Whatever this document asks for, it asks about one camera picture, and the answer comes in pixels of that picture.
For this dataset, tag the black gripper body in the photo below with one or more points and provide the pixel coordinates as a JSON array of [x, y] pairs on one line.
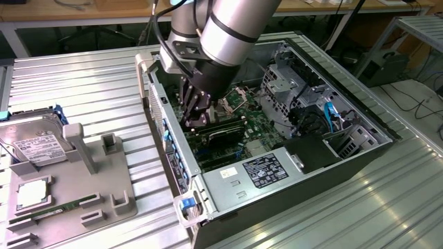
[[214, 77]]

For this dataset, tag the black graphics card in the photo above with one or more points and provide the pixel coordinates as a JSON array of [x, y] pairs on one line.
[[224, 136]]

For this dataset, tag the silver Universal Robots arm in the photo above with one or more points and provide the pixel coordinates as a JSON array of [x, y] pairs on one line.
[[231, 33]]

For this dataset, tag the black installed RAM stick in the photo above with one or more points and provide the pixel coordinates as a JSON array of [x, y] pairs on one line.
[[228, 123]]

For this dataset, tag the metal socket cover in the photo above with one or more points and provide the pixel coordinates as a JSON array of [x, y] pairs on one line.
[[239, 98]]

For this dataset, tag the green motherboard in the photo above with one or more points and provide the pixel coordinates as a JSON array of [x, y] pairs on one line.
[[258, 124]]

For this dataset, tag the silver metal disk bay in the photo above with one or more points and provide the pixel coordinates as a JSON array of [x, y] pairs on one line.
[[280, 96]]

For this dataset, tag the silver chipset heatsink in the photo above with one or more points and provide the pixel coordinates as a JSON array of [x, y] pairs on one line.
[[258, 147]]

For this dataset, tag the grey power supply unit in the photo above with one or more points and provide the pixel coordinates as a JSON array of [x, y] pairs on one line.
[[224, 192]]

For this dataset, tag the black plastic shroud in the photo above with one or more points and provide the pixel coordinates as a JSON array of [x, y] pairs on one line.
[[307, 153]]

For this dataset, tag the blue case latch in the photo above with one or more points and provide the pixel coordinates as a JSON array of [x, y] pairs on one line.
[[187, 203]]

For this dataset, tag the wooden desk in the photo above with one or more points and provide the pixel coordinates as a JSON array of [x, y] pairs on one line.
[[103, 13]]

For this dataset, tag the open black PC case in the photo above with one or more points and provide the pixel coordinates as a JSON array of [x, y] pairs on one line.
[[311, 192]]

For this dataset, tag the hard disk with blue caddy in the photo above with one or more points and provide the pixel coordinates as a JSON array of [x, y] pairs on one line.
[[35, 145]]

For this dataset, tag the grey parts rack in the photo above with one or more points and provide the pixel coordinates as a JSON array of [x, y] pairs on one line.
[[66, 186]]

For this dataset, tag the black box on floor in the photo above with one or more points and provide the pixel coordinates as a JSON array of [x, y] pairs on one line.
[[384, 67]]

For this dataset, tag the silver CPU chip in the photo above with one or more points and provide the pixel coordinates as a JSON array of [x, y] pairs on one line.
[[32, 193]]

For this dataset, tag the green RAM stick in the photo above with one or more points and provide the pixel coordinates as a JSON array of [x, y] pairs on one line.
[[52, 210]]

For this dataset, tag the metal slat shelf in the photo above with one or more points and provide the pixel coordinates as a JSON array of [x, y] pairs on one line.
[[422, 28]]

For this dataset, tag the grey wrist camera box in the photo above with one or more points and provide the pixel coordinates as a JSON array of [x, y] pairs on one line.
[[180, 55]]

